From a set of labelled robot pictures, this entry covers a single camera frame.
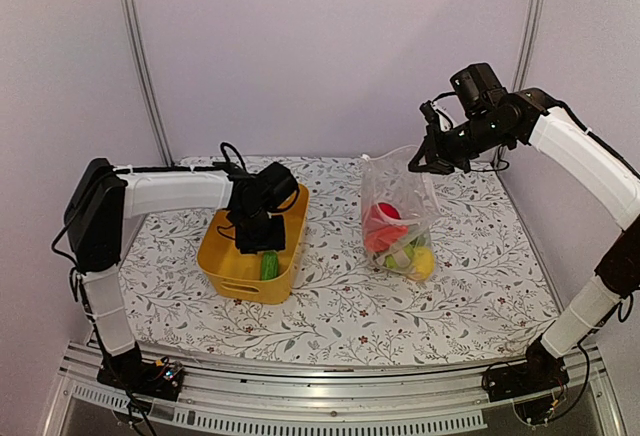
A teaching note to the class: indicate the green toy cabbage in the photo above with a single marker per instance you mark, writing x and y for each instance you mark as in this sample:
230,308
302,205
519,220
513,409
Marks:
400,260

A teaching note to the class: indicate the clear zip top bag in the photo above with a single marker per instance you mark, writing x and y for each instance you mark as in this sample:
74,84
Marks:
398,208

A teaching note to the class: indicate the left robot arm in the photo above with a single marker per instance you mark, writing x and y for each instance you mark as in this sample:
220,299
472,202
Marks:
106,196

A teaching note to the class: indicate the aluminium front rail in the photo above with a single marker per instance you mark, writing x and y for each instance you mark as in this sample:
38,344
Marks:
224,395

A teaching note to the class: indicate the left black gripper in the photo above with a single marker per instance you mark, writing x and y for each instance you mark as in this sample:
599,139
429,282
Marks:
277,242

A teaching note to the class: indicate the orange toy carrot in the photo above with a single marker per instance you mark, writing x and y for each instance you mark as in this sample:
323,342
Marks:
382,239

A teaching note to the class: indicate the yellow plastic basket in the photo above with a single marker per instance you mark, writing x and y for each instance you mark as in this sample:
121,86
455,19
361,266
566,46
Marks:
238,276

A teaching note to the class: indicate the left aluminium post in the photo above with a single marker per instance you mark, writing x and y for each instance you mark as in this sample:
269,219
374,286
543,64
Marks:
142,69

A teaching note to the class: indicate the right aluminium post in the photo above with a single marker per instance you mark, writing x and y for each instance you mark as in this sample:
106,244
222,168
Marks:
532,22

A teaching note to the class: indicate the floral table cloth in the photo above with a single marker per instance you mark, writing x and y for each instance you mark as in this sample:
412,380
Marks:
487,299

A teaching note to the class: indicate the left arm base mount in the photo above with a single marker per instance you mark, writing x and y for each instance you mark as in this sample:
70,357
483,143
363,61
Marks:
161,379

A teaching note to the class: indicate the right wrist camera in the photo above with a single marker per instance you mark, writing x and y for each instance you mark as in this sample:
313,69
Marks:
436,117

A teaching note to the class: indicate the aluminium post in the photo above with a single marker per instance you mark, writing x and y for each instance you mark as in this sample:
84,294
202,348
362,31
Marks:
532,22
142,69

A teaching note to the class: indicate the red toy tomato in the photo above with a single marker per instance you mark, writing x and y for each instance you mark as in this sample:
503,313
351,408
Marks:
383,211

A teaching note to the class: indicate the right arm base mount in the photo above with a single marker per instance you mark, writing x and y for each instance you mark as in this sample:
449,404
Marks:
530,386

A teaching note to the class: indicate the yellow toy lemon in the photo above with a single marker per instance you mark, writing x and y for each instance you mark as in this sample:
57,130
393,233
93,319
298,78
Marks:
423,264

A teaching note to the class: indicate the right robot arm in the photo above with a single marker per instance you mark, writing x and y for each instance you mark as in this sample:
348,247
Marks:
497,117

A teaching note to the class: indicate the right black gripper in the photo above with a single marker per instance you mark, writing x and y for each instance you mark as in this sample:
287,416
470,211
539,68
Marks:
435,149

